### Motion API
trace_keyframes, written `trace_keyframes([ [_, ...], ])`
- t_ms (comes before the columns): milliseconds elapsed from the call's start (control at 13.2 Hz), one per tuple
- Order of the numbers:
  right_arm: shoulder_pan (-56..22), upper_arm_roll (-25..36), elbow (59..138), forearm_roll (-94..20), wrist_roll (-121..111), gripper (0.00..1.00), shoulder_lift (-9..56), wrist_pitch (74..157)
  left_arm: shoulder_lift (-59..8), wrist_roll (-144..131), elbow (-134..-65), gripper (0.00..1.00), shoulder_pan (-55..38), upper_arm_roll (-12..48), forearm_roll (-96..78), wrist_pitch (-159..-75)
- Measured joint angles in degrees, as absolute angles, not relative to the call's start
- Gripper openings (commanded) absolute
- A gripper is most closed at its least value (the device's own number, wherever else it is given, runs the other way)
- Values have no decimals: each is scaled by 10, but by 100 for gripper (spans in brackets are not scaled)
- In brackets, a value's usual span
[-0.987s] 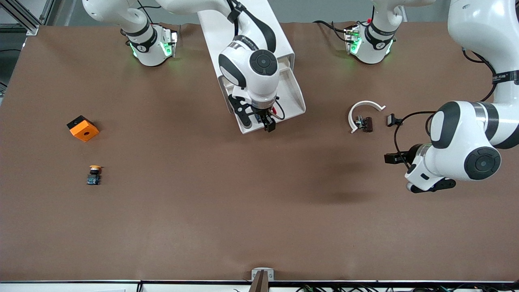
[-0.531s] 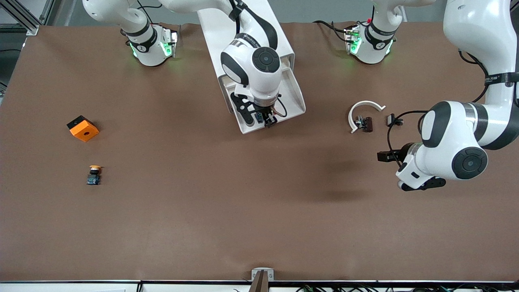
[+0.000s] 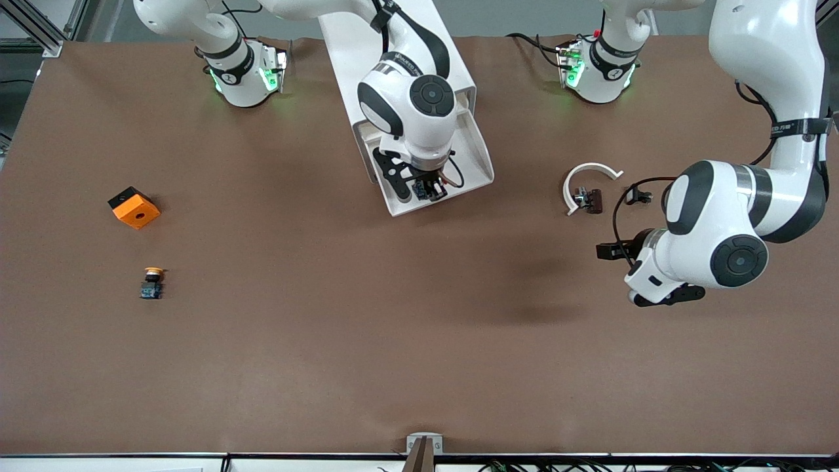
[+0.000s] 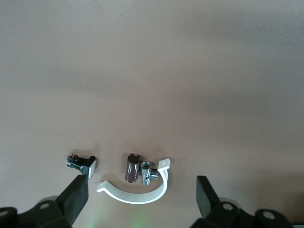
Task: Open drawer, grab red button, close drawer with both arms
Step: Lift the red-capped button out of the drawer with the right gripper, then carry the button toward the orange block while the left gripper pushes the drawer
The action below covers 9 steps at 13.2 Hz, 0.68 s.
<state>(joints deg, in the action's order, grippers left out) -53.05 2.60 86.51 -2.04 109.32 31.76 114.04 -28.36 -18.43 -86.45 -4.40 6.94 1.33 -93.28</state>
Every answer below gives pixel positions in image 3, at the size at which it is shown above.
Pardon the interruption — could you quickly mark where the black base power cable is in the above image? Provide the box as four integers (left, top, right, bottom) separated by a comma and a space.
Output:
506, 31, 566, 69

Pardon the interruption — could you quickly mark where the orange box with hole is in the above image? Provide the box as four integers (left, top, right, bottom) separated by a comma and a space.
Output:
107, 186, 162, 230

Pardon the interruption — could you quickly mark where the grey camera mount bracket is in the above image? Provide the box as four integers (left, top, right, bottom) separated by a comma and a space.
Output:
406, 433, 444, 472

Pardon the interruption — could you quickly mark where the white curved plastic ring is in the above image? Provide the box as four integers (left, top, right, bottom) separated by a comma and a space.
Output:
562, 162, 625, 217

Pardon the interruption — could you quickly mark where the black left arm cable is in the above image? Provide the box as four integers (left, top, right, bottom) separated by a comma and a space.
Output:
612, 174, 677, 251

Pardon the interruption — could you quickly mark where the aluminium frame extrusion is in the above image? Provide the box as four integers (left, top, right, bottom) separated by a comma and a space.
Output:
0, 0, 89, 58

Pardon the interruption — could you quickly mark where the white table edge rail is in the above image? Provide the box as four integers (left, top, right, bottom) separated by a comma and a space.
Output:
0, 452, 839, 472

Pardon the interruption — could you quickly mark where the yellow push button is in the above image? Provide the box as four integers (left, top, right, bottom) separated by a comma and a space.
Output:
140, 267, 166, 301

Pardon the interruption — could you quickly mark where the brown and black small component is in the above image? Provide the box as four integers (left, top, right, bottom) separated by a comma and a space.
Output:
574, 187, 604, 215

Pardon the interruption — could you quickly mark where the brown paper table cover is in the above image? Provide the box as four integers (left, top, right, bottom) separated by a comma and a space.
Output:
0, 34, 839, 456

